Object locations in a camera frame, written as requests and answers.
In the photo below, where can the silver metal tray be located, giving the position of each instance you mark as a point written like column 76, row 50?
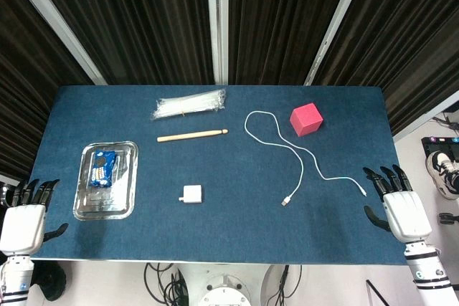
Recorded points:
column 123, row 184

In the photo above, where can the wooden stick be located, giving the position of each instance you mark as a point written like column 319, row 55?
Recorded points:
column 190, row 135

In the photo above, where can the white power adapter cube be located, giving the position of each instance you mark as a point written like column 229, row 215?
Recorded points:
column 193, row 194

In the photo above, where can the pink foam cube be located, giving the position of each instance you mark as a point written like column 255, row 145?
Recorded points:
column 305, row 119

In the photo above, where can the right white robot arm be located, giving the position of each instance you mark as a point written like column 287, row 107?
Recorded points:
column 428, row 270

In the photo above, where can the white and black sneaker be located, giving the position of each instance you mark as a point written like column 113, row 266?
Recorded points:
column 443, row 173

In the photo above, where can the blue cookie packet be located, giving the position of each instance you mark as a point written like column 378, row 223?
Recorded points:
column 102, row 170

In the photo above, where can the white frame beam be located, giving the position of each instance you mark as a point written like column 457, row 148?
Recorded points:
column 423, row 116

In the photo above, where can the right black-fingered robot hand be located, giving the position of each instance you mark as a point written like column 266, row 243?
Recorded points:
column 407, row 213

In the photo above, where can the blue table cloth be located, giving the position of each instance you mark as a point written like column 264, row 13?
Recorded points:
column 233, row 223

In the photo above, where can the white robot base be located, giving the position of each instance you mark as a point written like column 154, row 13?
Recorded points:
column 224, row 288

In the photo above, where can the white frame post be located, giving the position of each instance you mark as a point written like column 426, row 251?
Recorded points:
column 217, row 23
column 54, row 15
column 335, row 30

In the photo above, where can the left black-fingered robot hand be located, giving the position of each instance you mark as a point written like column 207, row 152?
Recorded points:
column 21, row 227

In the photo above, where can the bag of clear plastic ties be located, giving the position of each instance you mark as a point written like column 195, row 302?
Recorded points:
column 190, row 103

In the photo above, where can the dark pleated curtain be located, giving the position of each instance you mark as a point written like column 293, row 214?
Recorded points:
column 150, row 23

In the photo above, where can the black device with coloured buttons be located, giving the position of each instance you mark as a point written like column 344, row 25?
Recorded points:
column 439, row 144

